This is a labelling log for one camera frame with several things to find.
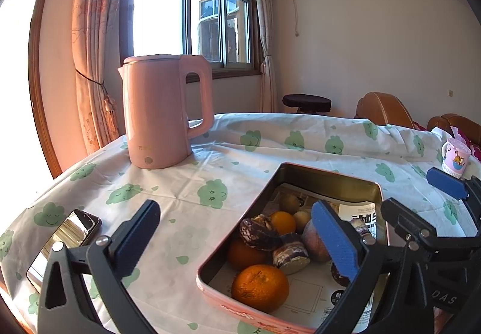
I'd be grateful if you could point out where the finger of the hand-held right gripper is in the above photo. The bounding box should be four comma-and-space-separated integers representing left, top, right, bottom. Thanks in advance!
381, 198, 438, 244
426, 167, 481, 207

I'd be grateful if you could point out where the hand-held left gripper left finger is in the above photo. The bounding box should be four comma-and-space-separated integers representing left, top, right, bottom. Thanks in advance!
38, 199, 161, 334

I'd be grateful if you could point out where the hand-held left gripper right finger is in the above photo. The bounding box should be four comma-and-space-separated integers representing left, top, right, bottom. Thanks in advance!
310, 200, 433, 334

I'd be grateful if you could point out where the pink tin box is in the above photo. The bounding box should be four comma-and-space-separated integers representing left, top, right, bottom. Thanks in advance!
196, 162, 391, 334

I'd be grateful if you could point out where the dark water chestnut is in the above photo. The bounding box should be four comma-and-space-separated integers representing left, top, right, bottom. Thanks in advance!
240, 216, 282, 252

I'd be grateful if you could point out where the large orange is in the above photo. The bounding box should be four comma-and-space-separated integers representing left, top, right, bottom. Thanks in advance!
231, 264, 290, 314

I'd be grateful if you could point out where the pink cartoon cup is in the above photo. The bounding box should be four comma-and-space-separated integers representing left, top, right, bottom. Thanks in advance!
440, 138, 472, 179

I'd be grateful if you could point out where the small yellow fruit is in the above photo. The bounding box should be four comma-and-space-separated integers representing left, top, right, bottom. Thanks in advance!
293, 211, 312, 234

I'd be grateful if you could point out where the black smartphone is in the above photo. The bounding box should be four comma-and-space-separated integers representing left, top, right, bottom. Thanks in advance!
26, 209, 103, 287

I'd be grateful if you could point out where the brown leather armchair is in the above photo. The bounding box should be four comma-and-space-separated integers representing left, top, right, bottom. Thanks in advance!
354, 92, 418, 130

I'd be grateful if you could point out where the white cloud-print tablecloth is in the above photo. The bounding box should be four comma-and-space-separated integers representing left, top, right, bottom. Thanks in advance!
0, 112, 481, 334

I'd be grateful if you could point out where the pink electric kettle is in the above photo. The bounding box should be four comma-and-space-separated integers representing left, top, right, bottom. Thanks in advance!
117, 54, 216, 170

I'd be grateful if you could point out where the dark round stool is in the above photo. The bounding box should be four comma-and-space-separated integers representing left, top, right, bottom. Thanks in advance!
282, 94, 332, 115

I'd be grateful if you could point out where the pink patterned curtain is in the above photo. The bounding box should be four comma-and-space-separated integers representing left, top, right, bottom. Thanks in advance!
71, 0, 141, 156

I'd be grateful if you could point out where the pale tied curtain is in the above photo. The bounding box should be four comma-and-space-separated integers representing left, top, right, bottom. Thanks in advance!
252, 0, 279, 113

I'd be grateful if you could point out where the sliding glass window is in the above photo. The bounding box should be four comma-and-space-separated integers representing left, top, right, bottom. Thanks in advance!
120, 0, 264, 79

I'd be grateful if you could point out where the air conditioner hose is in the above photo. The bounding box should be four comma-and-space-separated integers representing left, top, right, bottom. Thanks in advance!
276, 0, 301, 38

